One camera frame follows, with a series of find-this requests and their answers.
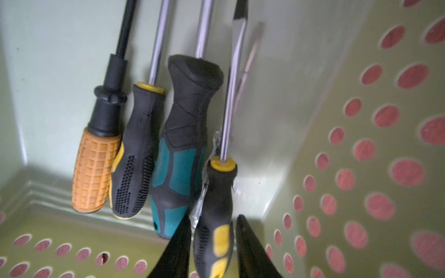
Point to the black yellow short screwdriver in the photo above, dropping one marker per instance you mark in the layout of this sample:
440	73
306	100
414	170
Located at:
214	234

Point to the teal and grey screwdriver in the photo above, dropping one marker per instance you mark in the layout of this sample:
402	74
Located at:
177	180

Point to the orange handled screwdriver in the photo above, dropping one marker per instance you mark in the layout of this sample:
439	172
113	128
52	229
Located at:
102	137

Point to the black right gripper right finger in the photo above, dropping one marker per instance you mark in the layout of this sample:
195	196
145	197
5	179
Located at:
253	261

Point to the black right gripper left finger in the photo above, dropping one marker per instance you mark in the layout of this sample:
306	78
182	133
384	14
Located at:
175	260

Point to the light green perforated plastic bin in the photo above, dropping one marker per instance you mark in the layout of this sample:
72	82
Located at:
339	141

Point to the clear tester screwdriver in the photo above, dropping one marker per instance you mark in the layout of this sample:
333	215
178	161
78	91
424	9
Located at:
255	43

